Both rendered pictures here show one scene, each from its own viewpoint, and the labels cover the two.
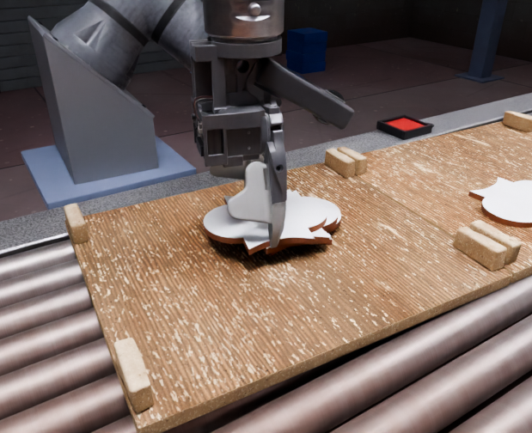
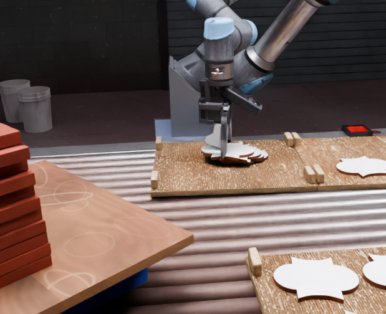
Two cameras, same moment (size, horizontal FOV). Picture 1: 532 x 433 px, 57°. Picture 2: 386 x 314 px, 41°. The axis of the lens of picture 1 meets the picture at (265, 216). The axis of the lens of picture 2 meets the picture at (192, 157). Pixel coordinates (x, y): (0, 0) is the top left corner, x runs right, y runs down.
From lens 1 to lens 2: 93 cm
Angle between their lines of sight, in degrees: 26
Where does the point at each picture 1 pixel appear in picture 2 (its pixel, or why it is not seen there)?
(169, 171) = not seen: hidden behind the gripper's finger
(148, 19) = not seen: hidden behind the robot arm
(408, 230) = (291, 167)
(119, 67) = not seen: hidden behind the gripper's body
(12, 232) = (136, 146)
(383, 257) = (269, 172)
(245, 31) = (214, 77)
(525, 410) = (273, 215)
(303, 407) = (202, 201)
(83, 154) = (178, 122)
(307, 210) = (246, 150)
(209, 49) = (204, 81)
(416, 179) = (322, 152)
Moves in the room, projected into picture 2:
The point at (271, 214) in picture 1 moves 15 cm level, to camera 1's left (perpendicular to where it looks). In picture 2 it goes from (220, 144) to (170, 137)
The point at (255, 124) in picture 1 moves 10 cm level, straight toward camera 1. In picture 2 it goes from (217, 109) to (202, 119)
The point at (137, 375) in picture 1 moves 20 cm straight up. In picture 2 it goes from (154, 177) to (149, 98)
